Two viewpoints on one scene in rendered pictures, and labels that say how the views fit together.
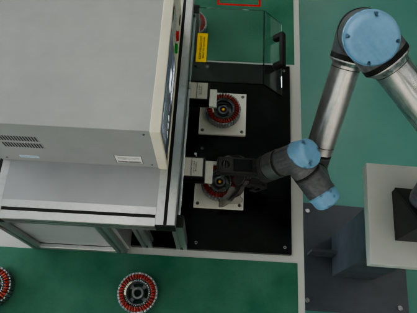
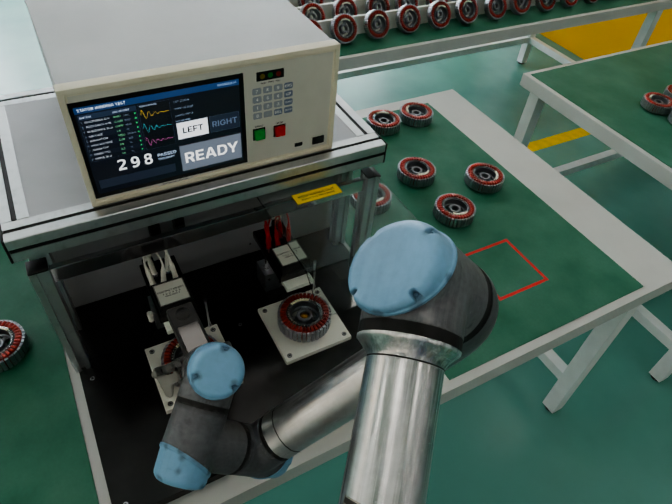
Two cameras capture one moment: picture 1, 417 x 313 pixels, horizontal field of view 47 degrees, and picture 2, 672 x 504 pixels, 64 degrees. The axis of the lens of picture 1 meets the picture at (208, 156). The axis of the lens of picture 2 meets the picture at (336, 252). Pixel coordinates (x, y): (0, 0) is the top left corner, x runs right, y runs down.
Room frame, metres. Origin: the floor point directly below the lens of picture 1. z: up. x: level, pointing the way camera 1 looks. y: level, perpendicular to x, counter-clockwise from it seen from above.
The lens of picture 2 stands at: (0.35, -0.64, 1.71)
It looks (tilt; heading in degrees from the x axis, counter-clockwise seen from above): 45 degrees down; 55
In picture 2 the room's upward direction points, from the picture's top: 6 degrees clockwise
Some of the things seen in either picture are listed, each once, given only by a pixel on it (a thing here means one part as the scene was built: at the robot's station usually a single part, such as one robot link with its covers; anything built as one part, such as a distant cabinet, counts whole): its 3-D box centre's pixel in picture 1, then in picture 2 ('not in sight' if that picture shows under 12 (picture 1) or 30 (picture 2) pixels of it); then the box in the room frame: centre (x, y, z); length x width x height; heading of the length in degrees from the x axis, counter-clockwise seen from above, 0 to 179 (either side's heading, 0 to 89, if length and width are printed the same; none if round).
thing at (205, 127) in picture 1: (223, 113); (303, 323); (0.71, -0.04, 0.78); 0.15 x 0.15 x 0.01; 88
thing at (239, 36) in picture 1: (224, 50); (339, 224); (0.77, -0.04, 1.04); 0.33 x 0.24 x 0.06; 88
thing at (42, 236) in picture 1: (66, 233); not in sight; (0.27, 0.37, 0.91); 0.28 x 0.03 x 0.32; 88
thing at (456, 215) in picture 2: not in sight; (454, 210); (1.25, 0.12, 0.77); 0.11 x 0.11 x 0.04
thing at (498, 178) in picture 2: not in sight; (484, 177); (1.43, 0.19, 0.77); 0.11 x 0.11 x 0.04
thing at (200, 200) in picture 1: (219, 184); (193, 366); (0.46, -0.04, 0.78); 0.15 x 0.15 x 0.01; 88
